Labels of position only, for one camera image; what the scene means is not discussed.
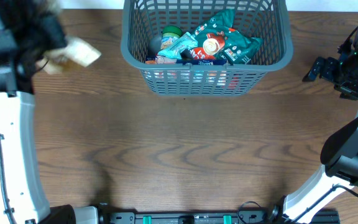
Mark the grey plastic lattice basket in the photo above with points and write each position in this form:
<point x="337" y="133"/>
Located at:
<point x="142" y="27"/>

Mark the colourful tissue multipack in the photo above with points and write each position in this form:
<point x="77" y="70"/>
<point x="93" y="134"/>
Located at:
<point x="186" y="76"/>

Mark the green lid jar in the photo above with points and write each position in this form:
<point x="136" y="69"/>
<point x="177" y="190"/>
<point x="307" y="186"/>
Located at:
<point x="169" y="35"/>

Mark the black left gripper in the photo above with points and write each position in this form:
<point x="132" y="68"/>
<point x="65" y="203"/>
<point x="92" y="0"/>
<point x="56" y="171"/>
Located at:
<point x="58" y="25"/>

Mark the teal wet wipes packet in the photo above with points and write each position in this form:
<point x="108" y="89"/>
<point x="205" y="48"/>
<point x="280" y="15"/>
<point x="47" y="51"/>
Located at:
<point x="185" y="42"/>

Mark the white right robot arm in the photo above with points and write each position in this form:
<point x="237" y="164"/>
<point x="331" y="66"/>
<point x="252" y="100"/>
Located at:
<point x="338" y="171"/>

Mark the beige brown snack pouch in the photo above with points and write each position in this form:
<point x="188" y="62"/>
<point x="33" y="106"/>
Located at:
<point x="77" y="53"/>

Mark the green coffee sachet bag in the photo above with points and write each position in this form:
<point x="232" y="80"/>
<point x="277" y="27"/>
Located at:
<point x="218" y="40"/>

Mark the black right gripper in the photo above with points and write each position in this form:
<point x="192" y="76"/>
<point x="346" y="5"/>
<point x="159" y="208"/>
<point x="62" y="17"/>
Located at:
<point x="352" y="91"/>

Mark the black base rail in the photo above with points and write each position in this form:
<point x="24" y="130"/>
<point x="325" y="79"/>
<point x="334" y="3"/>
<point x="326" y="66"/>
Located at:
<point x="246" y="216"/>

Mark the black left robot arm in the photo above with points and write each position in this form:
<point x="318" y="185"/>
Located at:
<point x="22" y="198"/>

